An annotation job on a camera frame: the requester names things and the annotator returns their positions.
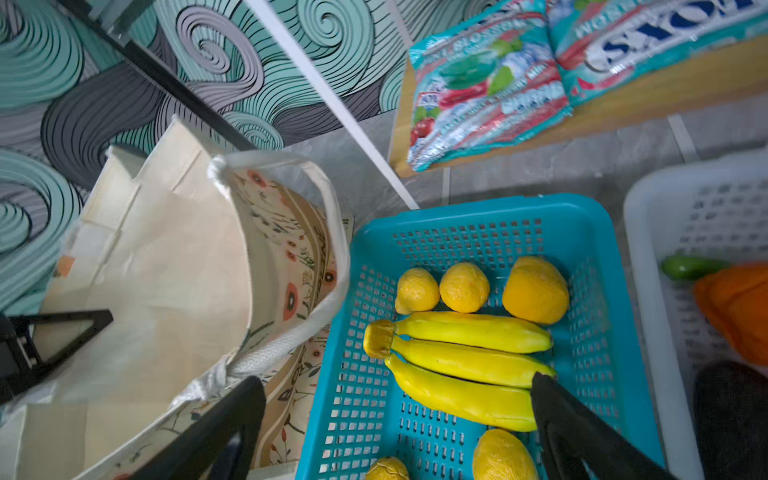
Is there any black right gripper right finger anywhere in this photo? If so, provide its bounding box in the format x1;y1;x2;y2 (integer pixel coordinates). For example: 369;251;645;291
531;373;673;480

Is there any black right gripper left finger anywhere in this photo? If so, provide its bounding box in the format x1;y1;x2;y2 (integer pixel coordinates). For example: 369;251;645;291
130;376;266;479

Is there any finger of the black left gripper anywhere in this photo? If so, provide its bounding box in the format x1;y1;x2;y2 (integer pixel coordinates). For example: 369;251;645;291
1;310;113;403

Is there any small yellow fruit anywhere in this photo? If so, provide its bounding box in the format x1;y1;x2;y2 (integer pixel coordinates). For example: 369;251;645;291
472;429;539;480

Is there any orange toy fruit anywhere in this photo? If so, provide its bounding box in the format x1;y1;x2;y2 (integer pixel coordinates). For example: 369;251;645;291
364;456;410;480

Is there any cream floral grocery bag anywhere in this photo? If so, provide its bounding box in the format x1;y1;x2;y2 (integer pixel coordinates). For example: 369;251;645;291
1;119;350;479

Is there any mint berry candy bag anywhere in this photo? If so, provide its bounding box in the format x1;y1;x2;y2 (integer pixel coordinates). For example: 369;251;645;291
407;1;573;172

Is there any teal Fox's candy bag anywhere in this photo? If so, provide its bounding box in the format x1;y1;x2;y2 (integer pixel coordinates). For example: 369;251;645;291
547;0;767;107

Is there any yellow banana bunch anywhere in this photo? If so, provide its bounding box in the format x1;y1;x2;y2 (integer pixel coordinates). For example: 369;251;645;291
363;311;556;432

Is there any teal plastic basket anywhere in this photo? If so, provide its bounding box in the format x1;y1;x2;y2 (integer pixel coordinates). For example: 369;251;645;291
297;194;666;479

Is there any yellow orange round fruit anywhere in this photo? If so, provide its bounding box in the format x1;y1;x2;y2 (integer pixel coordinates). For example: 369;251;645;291
502;256;570;325

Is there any purple toy eggplant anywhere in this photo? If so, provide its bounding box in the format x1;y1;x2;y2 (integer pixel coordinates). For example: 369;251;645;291
693;361;767;479

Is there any small yellow lemon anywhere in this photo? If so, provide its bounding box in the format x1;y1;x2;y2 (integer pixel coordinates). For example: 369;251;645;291
395;268;440;315

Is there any orange toy pumpkin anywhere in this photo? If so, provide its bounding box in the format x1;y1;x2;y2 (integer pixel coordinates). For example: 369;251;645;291
693;262;767;366

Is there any white plastic basket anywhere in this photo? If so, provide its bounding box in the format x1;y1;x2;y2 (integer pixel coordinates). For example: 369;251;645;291
624;148;767;479

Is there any white wooden two-tier shelf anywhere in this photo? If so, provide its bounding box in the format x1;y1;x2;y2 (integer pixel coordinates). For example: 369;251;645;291
245;0;768;211

